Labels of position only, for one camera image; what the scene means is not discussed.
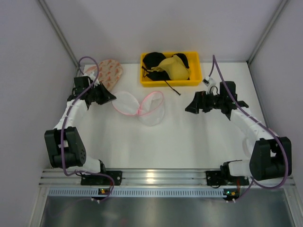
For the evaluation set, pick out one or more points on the black bra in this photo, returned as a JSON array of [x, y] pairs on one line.
[[151, 60]]

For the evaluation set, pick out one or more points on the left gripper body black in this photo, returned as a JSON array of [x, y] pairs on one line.
[[98, 93]]

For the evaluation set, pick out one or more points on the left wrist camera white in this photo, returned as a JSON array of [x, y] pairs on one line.
[[95, 82]]

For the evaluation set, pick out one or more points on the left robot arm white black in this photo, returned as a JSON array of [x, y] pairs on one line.
[[64, 145]]

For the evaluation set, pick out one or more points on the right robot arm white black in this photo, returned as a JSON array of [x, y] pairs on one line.
[[270, 156]]

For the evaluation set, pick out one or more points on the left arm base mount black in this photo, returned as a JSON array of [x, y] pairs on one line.
[[96, 180]]

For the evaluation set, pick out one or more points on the slotted cable duct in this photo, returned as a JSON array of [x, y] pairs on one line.
[[144, 192]]

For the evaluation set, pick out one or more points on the patterned beige laundry bag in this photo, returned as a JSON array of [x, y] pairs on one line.
[[110, 71]]

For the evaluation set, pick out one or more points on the yellow plastic bin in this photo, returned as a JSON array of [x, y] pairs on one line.
[[195, 77]]

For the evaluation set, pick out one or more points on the aluminium rail front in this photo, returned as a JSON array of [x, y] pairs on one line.
[[135, 177]]

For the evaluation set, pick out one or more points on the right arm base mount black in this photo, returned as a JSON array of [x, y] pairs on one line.
[[223, 178]]

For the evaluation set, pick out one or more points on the yellow bra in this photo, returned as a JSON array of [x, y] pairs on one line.
[[177, 67]]

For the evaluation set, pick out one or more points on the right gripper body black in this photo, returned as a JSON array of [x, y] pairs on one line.
[[202, 102]]

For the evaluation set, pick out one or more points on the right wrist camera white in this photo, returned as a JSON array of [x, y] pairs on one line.
[[210, 84]]

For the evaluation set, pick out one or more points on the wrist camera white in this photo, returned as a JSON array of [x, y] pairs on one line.
[[210, 84], [95, 82]]

